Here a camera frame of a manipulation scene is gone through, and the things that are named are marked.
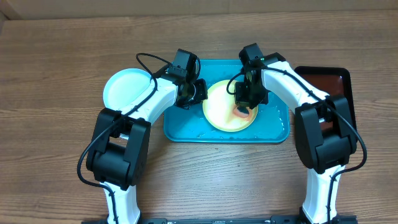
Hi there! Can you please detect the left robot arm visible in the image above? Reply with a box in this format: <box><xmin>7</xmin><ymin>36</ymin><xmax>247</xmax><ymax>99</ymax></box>
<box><xmin>76</xmin><ymin>49</ymin><xmax>207</xmax><ymax>223</ymax></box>

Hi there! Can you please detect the light blue plate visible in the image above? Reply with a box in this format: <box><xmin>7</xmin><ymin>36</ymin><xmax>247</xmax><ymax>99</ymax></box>
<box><xmin>103</xmin><ymin>68</ymin><xmax>151</xmax><ymax>110</ymax></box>

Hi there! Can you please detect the teal plastic serving tray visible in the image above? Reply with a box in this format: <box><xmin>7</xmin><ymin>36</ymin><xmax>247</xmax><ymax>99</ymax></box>
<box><xmin>163</xmin><ymin>59</ymin><xmax>290</xmax><ymax>144</ymax></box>

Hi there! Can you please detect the pink green sponge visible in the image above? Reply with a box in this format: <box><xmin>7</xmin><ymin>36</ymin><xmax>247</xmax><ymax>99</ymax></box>
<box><xmin>233</xmin><ymin>106</ymin><xmax>250</xmax><ymax>118</ymax></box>

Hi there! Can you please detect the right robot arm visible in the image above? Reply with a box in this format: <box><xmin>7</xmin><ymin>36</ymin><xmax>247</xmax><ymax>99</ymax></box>
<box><xmin>232</xmin><ymin>44</ymin><xmax>359</xmax><ymax>223</ymax></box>

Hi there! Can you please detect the black red lacquer tray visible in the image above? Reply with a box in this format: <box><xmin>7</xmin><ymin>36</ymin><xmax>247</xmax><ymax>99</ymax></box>
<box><xmin>294</xmin><ymin>66</ymin><xmax>356</xmax><ymax>128</ymax></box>

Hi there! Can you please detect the yellow plate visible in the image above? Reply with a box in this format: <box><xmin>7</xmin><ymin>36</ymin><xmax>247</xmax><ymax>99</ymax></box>
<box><xmin>202</xmin><ymin>80</ymin><xmax>259</xmax><ymax>132</ymax></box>

